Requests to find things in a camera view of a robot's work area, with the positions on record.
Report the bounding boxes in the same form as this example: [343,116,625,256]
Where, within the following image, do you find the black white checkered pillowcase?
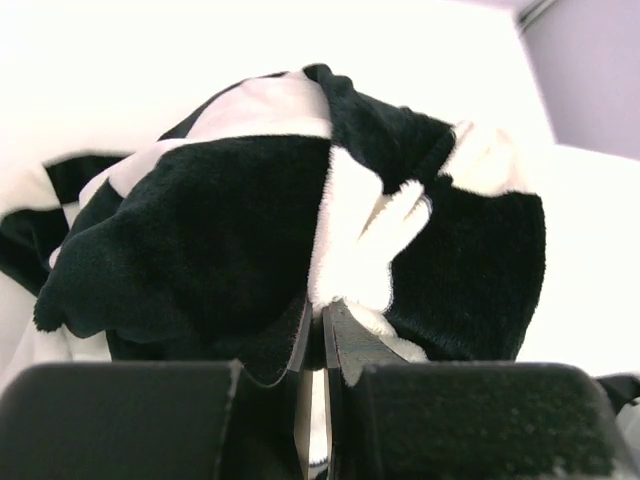
[1,64,546,384]

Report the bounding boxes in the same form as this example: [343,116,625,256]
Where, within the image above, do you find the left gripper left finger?
[1,297,311,479]

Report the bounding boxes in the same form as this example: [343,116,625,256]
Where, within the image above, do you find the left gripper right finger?
[322,304,639,479]

